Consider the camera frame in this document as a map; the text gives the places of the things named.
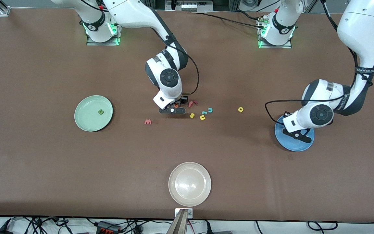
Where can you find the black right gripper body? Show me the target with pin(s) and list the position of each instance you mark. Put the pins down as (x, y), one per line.
(183, 100)

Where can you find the red letter w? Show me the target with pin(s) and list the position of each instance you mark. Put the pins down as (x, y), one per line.
(148, 122)

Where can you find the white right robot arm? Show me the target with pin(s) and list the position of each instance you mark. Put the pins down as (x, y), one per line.
(169, 87)

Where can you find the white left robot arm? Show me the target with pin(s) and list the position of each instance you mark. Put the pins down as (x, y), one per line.
(362, 32)

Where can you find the blue plate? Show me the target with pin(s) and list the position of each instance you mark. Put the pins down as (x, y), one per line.
(299, 146)

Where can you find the beige plate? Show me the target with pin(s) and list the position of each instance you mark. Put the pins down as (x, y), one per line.
(190, 183)

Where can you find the green plate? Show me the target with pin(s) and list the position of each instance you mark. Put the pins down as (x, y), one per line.
(86, 122)

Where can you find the grey control box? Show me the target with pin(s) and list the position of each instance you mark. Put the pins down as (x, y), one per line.
(190, 6)

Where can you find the black orange power strip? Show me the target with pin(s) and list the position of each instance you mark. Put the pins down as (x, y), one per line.
(104, 226)

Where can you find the black power adapter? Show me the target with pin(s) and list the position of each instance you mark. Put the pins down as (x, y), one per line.
(0, 231)

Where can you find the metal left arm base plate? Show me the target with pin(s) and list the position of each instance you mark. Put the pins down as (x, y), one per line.
(287, 46)

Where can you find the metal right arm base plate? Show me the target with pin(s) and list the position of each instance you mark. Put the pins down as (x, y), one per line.
(91, 43)

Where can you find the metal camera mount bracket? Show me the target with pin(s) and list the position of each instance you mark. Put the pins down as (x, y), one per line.
(190, 213)

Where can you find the grey camera pole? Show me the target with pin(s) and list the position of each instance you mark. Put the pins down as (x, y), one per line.
(178, 226)

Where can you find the aluminium corner post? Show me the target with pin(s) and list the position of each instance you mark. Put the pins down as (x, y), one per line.
(3, 11)

